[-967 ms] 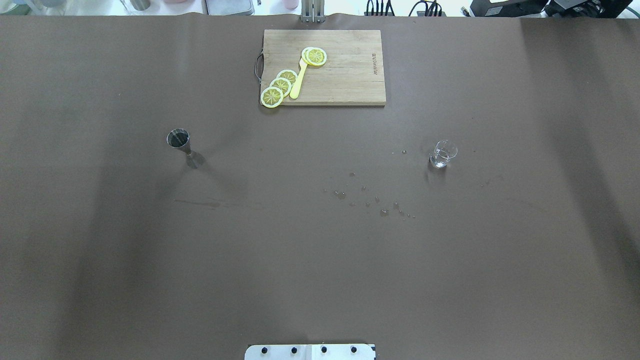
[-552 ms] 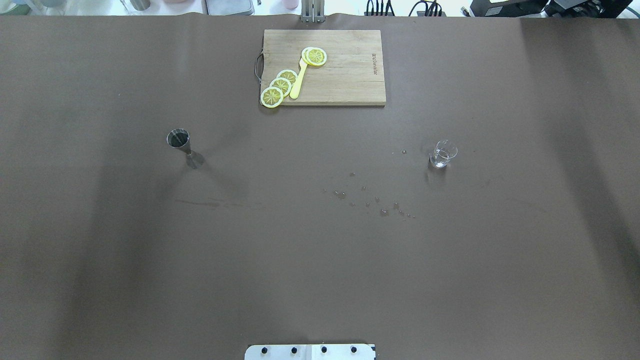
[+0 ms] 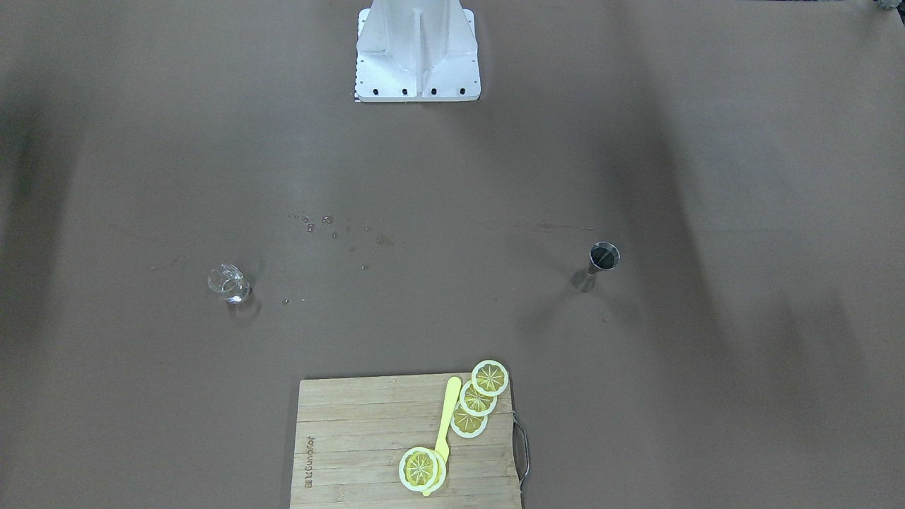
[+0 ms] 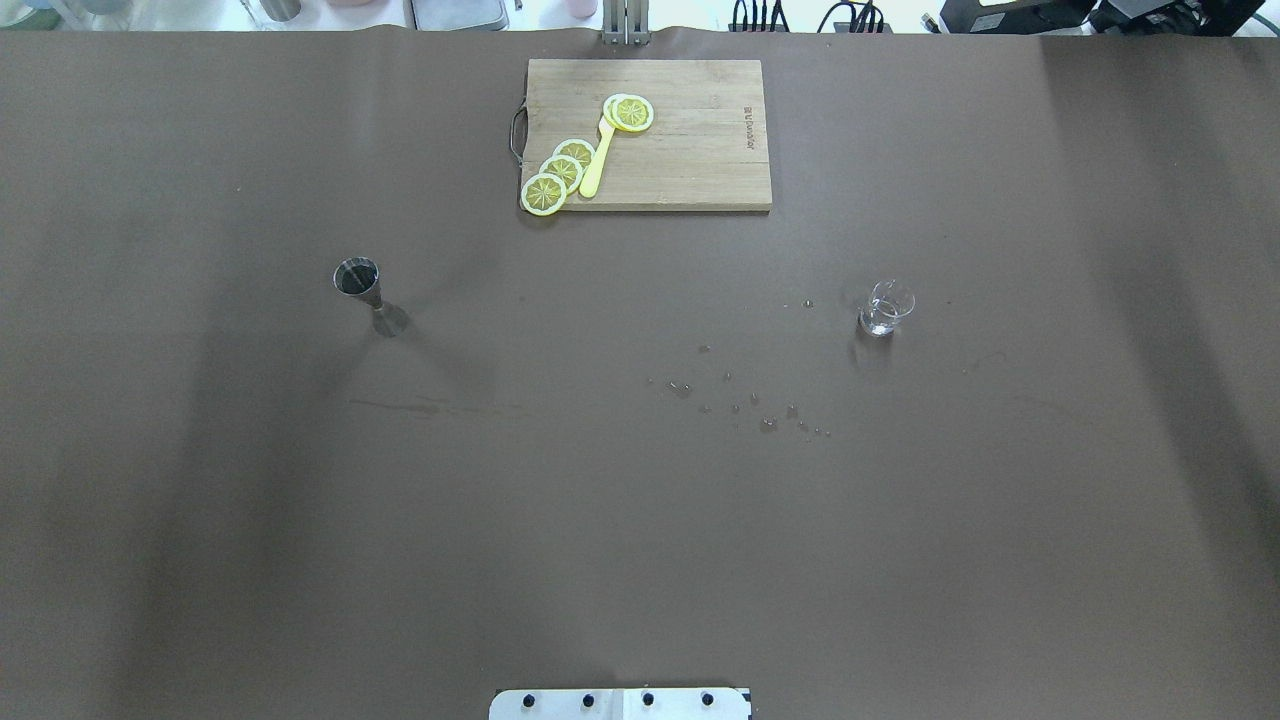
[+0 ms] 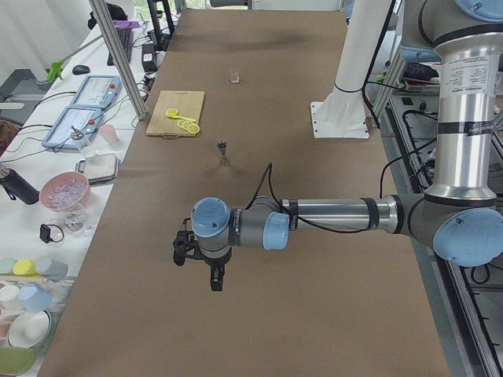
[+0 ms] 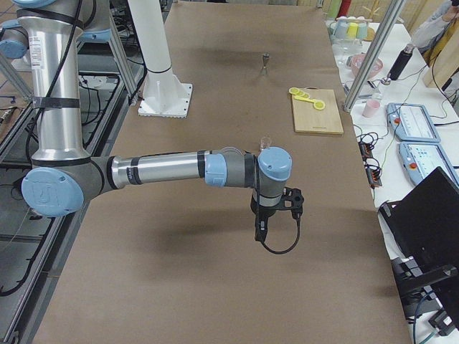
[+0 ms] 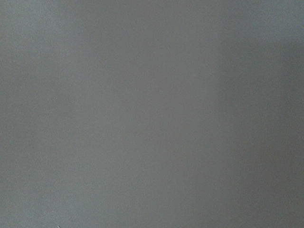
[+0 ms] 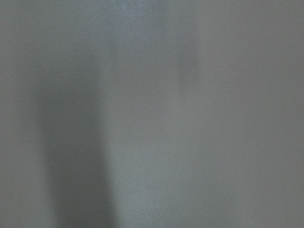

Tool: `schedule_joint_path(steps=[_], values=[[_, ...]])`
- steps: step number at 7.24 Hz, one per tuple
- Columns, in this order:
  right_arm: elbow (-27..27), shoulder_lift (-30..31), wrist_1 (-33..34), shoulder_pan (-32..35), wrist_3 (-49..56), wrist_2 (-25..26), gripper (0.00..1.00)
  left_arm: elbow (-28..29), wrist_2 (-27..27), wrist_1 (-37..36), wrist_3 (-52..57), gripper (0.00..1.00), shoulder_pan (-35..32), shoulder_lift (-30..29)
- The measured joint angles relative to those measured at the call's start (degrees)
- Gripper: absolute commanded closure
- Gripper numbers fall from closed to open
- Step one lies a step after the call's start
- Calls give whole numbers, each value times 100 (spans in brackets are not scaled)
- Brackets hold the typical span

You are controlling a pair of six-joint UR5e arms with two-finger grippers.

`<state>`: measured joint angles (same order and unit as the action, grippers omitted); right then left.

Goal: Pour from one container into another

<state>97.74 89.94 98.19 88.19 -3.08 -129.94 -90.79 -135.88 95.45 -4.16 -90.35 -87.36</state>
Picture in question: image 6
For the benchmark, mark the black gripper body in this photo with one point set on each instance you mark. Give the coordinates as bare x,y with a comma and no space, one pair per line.
266,213

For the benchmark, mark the clear glass cup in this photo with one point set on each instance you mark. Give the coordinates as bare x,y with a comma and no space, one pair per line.
265,142

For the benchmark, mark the steel jigger measuring cup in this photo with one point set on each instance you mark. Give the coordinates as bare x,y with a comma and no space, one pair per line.
265,60

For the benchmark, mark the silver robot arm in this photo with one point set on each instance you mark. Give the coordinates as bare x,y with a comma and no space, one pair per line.
69,117

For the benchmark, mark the pink plastic cup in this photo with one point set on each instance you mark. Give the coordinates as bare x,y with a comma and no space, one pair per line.
371,108

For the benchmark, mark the yellow cup on rack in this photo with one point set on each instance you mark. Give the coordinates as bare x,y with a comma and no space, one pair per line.
352,30

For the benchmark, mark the bamboo cutting board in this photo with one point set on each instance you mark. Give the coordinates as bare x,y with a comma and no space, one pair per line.
309,120

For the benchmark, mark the yellow plastic spoon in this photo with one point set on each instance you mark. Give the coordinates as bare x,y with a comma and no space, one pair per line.
310,100

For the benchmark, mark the lower teach pendant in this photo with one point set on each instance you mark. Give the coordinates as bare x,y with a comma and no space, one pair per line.
421,158

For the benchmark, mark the teach pendant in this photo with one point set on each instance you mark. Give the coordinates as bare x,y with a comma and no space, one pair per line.
411,122
421,158

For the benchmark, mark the upper teach pendant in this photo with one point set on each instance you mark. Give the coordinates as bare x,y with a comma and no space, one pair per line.
411,122

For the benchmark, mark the black water bottle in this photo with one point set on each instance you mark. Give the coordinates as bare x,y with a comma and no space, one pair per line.
401,62

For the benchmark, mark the person in grey shirt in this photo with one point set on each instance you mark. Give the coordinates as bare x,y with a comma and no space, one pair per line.
435,25

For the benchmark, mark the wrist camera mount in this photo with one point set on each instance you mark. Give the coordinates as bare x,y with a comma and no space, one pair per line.
292,200

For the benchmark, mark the aluminium frame post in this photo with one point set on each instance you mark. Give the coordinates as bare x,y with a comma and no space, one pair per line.
385,26

